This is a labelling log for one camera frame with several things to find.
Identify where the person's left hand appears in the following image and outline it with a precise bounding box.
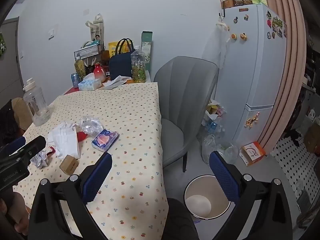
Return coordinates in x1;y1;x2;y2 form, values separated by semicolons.
0;192;30;235

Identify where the silver pill blister pack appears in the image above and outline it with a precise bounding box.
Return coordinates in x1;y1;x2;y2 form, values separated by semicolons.
30;149;48;168

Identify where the black jacket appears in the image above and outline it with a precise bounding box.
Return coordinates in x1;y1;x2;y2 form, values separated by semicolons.
0;99;20;145

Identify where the glass jar of pickles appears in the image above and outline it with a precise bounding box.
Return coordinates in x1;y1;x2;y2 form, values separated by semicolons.
74;59;87;80

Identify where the black wire basket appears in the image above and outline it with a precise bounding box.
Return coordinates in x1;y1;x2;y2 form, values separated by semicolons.
74;45;104;61

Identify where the clear plastic bag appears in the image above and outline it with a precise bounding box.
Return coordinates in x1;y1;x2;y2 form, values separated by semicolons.
201;134;240;165

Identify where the grey upholstered chair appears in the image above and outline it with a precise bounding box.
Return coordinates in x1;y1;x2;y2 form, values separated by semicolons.
153;56;219;173

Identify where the white paper tote bag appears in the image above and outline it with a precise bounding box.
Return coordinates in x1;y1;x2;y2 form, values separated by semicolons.
86;13;105;46

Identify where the tall green box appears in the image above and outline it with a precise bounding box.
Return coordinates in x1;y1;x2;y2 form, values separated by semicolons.
141;31;153;71

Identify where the pile of filled bags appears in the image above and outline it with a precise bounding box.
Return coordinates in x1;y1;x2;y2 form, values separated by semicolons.
201;100;227;135

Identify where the white hanging mesh bag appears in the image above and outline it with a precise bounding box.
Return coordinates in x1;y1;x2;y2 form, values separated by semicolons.
202;21;230;69

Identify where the white trash bin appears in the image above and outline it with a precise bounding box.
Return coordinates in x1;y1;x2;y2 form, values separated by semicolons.
184;175;232;220

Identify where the flat grey packet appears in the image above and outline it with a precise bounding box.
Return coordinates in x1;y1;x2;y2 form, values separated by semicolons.
99;81;123;90

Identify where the crushed clear plastic bottle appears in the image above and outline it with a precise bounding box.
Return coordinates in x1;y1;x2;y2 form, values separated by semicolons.
80;116;103;136

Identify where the navy lunch bag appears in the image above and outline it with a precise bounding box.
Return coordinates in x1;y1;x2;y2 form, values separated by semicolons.
109;38;135;80

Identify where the black chopstick holder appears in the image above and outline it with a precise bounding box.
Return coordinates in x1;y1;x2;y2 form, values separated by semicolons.
84;57;97;75

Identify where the large bottle of yellow liquid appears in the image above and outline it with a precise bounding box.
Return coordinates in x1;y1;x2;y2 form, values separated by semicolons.
130;45;147;83

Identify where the orange white cardboard box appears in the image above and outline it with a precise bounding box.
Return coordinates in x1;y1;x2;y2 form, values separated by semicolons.
239;142;266;167

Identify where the tan chair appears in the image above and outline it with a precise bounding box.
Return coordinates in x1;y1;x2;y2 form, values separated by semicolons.
11;97;33;130

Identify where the person's black trouser leg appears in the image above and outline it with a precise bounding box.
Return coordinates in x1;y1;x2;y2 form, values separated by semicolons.
166;197;199;240

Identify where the white refrigerator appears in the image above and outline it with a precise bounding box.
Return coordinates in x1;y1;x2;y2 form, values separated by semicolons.
215;4;288;153

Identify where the pink curtain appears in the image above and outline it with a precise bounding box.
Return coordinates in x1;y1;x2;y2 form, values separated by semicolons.
252;0;309;155

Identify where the pink blue tissue packet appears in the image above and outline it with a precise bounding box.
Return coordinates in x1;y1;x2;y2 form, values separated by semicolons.
91;129;120;152

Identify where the small brown cardboard box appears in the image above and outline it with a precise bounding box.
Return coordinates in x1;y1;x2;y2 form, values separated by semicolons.
59;155;79;175

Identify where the yellow snack packet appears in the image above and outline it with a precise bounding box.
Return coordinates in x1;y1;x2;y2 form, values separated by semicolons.
108;42;133;57

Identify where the clear plastic water jug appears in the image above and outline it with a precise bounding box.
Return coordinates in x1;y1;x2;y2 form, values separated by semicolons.
23;78;52;127

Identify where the red white ceramic bottle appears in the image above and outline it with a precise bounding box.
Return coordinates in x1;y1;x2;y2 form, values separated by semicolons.
94;63;107;82

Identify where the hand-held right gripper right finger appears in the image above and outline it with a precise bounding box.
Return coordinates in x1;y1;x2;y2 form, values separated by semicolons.
209;151;294;240

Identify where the cluttered dark shelf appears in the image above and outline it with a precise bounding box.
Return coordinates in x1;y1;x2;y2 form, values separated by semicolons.
291;20;320;155

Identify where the grey door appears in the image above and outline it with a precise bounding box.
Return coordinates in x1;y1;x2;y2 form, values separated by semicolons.
0;17;24;100

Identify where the large white tissue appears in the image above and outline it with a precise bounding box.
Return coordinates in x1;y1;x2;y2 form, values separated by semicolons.
47;127;81;160

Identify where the gold flower fridge magnet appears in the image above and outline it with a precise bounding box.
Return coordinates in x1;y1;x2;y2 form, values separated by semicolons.
246;112;260;128

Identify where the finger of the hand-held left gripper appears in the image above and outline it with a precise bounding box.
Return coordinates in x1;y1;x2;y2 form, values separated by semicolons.
0;136;27;155
22;135;47;156

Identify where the cluster of fridge magnets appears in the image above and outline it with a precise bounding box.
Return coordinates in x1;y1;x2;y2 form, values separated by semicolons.
266;10;288;40

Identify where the white crumpled paper towel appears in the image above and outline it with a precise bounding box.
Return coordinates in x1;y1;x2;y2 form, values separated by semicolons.
110;75;133;85

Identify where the blue white tissue box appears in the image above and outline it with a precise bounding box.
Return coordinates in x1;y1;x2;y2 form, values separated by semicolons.
78;78;102;91

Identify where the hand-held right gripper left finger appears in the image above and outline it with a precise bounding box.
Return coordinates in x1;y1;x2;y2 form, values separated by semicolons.
28;152;113;240

